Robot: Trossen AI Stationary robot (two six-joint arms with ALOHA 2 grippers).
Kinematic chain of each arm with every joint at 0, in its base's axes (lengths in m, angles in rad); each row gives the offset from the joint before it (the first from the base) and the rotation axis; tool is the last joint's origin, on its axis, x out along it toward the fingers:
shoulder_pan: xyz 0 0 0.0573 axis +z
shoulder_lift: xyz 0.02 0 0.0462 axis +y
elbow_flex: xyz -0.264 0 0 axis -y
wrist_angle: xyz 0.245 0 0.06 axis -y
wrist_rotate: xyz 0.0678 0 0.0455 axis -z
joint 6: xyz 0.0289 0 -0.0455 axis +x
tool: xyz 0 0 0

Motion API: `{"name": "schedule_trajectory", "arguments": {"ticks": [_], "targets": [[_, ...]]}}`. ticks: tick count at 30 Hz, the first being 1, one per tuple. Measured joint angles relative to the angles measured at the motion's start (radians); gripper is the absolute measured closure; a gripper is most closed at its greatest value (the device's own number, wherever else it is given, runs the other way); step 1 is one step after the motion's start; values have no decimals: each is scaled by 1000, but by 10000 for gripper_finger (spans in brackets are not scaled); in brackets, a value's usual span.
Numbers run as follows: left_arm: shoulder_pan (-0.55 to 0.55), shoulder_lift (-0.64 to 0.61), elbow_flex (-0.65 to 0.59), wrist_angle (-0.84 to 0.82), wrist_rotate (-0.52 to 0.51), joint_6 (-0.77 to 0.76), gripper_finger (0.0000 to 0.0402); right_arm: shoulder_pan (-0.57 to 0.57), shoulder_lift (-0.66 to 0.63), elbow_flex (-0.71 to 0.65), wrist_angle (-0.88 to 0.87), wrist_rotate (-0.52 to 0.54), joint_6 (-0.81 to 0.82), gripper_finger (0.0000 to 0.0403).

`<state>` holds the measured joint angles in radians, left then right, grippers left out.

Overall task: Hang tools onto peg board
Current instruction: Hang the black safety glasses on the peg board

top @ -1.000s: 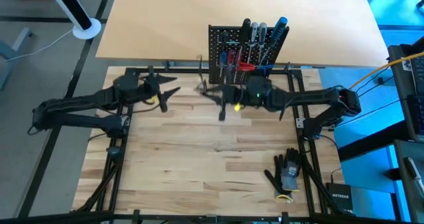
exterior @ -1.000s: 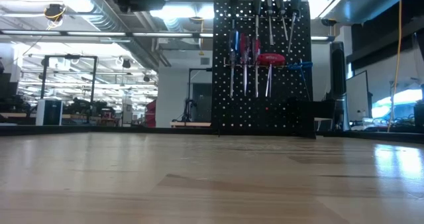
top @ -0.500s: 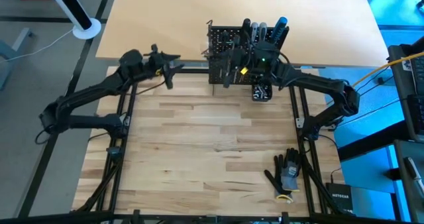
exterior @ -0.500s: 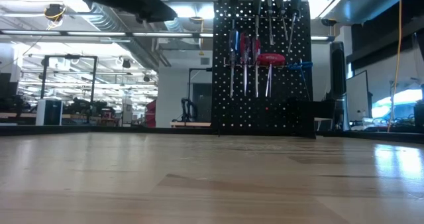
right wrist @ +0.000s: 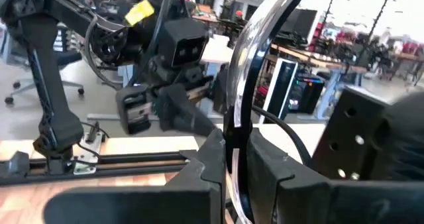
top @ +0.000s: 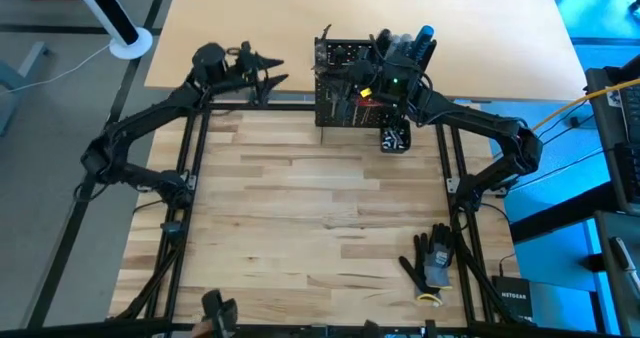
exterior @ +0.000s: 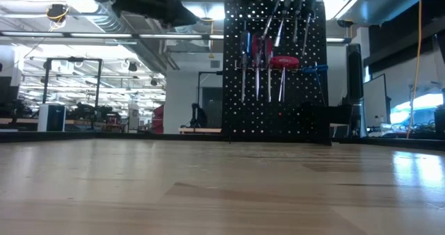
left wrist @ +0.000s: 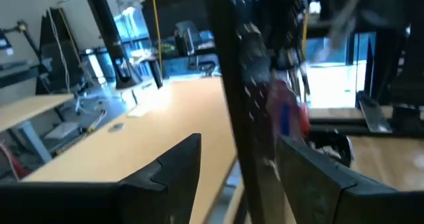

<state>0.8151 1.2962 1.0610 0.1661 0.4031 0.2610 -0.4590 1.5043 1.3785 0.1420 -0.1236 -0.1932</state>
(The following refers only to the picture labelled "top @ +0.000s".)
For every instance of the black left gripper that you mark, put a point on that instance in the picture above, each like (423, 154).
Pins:
(235, 70)

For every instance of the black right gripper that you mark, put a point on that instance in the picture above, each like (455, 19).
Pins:
(387, 80)

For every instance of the clear black safety glasses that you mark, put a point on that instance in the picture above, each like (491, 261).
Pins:
(322, 53)

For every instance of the deep chrome socket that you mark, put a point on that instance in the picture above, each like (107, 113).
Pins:
(387, 140)
(402, 140)
(395, 139)

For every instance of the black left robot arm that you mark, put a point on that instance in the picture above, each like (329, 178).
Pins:
(150, 113)

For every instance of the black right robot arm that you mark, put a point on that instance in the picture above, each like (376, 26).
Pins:
(480, 123)

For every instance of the black metal pegboard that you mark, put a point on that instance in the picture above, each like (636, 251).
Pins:
(325, 113)

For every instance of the light wooden desk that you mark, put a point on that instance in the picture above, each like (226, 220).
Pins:
(240, 18)

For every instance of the black plastic bin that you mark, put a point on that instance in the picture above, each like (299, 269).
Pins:
(396, 123)

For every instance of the white black floor pole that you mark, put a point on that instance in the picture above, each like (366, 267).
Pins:
(131, 48)

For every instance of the grey black work glove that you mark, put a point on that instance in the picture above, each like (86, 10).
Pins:
(437, 260)

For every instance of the black handheld device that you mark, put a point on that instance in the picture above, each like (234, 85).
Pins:
(220, 310)

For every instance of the small black object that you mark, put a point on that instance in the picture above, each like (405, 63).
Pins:
(371, 329)

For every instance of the grey metal furniture leg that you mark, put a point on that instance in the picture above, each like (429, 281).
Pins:
(10, 78)

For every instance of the person's hand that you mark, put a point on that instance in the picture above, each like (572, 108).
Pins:
(202, 330)

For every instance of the black side desk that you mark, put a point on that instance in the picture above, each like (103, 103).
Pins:
(605, 128)

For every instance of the black white marker pen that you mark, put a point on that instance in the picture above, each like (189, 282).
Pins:
(622, 253)

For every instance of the grey side table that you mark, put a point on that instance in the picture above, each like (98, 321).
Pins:
(605, 318)

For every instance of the black network switch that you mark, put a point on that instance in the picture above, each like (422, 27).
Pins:
(514, 298)

